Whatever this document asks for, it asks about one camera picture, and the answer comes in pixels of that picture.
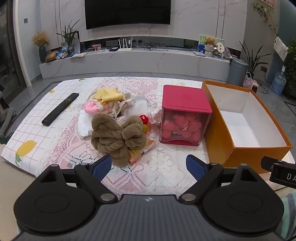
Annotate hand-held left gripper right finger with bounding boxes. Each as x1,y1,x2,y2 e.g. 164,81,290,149
179,155,262,203

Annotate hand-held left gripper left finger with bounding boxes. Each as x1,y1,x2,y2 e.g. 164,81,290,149
36,155,118,203

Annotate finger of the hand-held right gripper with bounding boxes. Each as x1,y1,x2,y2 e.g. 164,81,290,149
260,156,282,172

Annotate brown plush towel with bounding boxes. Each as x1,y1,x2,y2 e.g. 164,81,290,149
91,113,147,166

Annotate orange cardboard box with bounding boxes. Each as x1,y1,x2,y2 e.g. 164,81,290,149
202,80,292,175

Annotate pink crochet piece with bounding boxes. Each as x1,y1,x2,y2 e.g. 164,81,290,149
84,101,112,116

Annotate red orange crochet toy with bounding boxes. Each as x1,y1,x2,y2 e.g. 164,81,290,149
139,114,150,134

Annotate cream knitted drawstring bag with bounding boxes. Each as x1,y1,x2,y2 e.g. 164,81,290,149
105,93,133,119

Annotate red lidded storage box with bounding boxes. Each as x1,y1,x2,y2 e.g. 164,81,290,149
159,85,213,146

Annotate yellow cloth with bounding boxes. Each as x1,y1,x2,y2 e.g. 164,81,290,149
92,87,123,104

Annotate pile of pink sponges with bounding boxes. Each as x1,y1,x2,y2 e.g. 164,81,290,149
162,111,204,142

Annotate person's striped clothing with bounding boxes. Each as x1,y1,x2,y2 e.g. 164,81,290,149
281,192,296,241

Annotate orange snack packet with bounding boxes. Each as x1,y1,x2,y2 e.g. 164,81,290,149
128,138,158,166

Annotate pink lace tablecloth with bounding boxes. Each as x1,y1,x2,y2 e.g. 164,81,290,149
47,77,210,195

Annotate clear plastic bag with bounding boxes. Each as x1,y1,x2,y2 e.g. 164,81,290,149
147,103,164,126

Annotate black remote control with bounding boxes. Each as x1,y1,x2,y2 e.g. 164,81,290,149
41,93,80,127

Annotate blue water bottle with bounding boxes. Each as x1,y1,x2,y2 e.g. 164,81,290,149
271,71,287,96

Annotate grid tablecloth with lemons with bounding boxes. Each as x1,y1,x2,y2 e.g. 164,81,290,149
4,77,111,179

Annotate pink basket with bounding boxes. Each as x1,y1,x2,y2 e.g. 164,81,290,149
243,72,258,90

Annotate grey trash can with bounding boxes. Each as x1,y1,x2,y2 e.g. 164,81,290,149
228,58,249,88

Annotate potted leafy plant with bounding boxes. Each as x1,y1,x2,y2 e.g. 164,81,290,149
239,40,272,80

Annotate white marble tv console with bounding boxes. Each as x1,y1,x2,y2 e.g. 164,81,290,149
39,47,231,82

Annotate white hanging cloth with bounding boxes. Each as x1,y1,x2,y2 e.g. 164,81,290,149
273,36,289,62

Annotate teddy bear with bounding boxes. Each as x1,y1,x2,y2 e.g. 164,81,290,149
204,36,217,57

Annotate brown round ornament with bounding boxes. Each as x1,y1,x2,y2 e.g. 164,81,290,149
45,50,60,63

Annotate white router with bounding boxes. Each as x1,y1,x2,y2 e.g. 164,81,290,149
118,38,133,52

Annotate green picture card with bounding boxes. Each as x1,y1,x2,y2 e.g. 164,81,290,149
198,34,224,53

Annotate dark vase with dried flowers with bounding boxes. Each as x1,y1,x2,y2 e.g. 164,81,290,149
31,31,50,63

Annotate green plant in glass vase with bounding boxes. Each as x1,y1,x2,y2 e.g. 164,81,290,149
55,19,80,56

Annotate hanging ivy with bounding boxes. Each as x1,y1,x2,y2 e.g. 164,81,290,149
252,1,279,38

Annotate dark glass door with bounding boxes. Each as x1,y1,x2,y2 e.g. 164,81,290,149
0,0,26,99

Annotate black cables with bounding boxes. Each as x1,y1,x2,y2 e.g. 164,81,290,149
144,45,168,52

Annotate wall-mounted television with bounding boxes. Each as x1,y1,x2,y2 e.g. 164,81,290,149
84,0,172,30

